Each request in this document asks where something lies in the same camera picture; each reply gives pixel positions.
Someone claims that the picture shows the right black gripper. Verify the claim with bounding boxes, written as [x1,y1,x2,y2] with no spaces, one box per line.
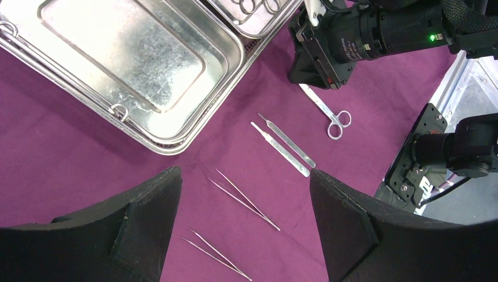
[288,1,452,89]

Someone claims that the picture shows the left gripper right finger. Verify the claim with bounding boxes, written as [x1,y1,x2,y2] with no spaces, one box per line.
[309,169,497,281]

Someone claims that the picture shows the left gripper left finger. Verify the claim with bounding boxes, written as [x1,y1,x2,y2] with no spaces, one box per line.
[1,166,182,281]

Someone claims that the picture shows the steel surgical scissors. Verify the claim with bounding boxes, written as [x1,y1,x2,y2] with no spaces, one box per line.
[298,83,352,140]

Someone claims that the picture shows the steel surgical forceps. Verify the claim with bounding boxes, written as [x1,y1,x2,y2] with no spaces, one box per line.
[231,0,283,15]

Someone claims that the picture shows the steel tweezers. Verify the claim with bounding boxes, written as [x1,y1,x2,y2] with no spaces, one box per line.
[208,169,281,231]
[180,229,253,281]

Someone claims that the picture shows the purple cloth wrap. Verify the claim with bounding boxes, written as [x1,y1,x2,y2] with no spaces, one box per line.
[1,28,454,281]

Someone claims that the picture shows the steel instrument tray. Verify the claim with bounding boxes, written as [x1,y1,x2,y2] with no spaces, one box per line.
[1,1,300,156]

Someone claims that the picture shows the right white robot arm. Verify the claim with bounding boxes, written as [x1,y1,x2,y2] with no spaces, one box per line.
[288,1,497,178]

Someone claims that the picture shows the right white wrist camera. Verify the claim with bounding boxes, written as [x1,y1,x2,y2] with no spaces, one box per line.
[304,0,327,27]

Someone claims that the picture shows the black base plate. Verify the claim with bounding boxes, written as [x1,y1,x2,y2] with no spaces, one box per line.
[375,103,449,214]

